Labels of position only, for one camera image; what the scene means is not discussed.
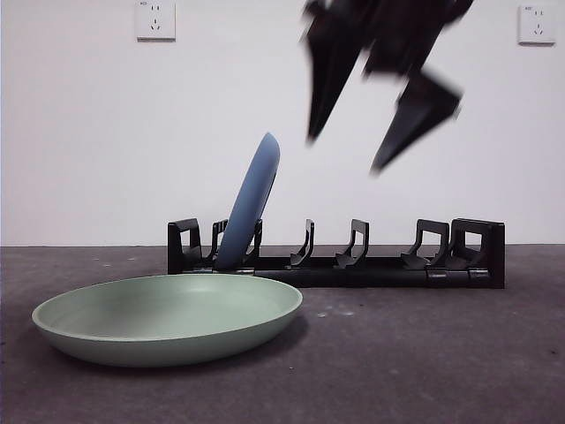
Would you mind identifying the black plastic plate rack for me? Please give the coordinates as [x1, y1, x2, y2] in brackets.
[166, 217, 507, 291]

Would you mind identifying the white wall socket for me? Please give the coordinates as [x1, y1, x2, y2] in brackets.
[135, 0, 177, 43]
[517, 4, 556, 47]

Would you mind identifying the pale green round plate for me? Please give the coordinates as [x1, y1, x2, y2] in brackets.
[31, 272, 305, 368]

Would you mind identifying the pale blue round plate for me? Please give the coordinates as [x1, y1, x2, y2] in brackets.
[215, 132, 282, 270]

